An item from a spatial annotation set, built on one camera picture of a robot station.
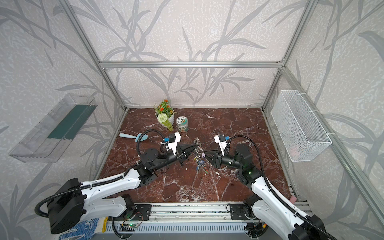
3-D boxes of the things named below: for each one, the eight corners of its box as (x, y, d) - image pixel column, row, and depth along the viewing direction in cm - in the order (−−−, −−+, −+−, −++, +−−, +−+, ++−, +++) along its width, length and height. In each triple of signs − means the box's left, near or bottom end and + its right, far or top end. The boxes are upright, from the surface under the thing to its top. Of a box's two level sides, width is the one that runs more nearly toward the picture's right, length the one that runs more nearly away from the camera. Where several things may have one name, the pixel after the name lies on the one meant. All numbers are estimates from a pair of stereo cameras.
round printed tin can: (177, 131, 108) (175, 124, 101) (178, 123, 113) (176, 116, 106) (188, 131, 108) (187, 124, 101) (188, 123, 113) (187, 116, 106)
